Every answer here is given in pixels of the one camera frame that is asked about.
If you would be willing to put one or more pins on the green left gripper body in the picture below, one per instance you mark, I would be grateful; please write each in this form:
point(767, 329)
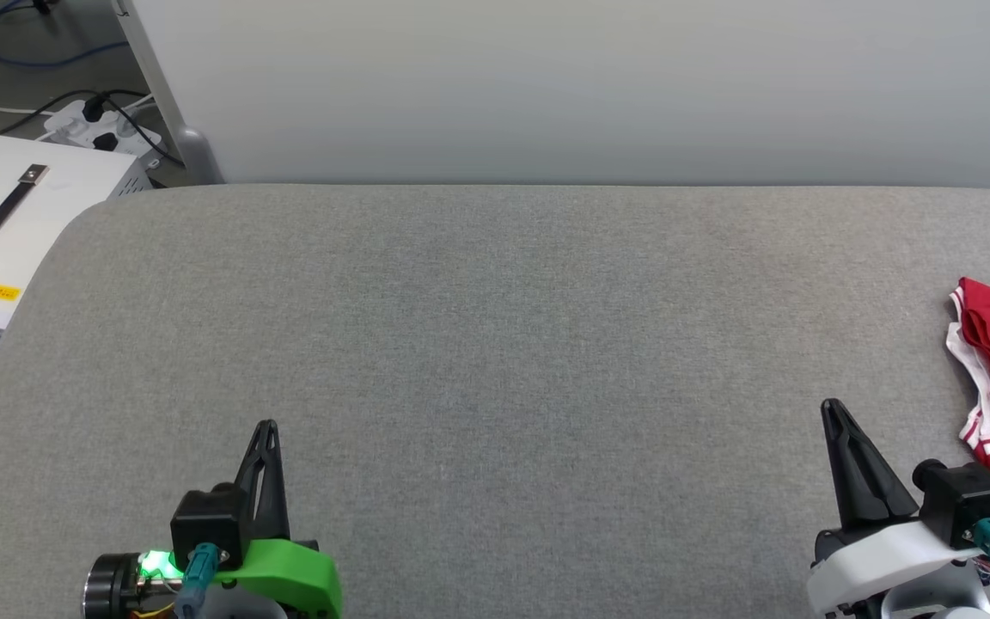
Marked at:
point(297, 576)

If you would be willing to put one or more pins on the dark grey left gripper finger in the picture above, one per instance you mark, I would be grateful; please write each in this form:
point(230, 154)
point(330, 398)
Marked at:
point(276, 507)
point(247, 481)

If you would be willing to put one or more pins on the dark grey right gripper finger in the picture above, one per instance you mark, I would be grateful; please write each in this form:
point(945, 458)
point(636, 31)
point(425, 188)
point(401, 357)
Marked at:
point(864, 481)

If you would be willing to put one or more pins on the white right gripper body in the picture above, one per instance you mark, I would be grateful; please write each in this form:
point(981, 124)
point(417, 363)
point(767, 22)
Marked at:
point(882, 559)

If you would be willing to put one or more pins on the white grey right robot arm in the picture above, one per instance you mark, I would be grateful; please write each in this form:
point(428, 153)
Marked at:
point(942, 606)

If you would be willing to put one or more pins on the black cylindrical left gripper motor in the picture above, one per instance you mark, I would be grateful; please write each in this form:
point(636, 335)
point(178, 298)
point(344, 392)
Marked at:
point(113, 589)

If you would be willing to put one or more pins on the white box appliance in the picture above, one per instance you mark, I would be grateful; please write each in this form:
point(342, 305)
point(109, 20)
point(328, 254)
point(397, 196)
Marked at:
point(57, 198)

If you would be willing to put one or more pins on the white power strip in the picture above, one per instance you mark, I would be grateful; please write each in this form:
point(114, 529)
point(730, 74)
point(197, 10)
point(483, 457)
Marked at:
point(82, 129)

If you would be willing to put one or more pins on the white partition panel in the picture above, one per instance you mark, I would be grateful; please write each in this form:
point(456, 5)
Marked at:
point(589, 86)

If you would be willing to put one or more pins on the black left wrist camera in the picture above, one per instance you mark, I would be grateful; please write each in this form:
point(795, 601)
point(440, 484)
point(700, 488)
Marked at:
point(207, 520)

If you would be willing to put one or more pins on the grey partition post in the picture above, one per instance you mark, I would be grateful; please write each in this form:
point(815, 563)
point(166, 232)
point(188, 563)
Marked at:
point(186, 146)

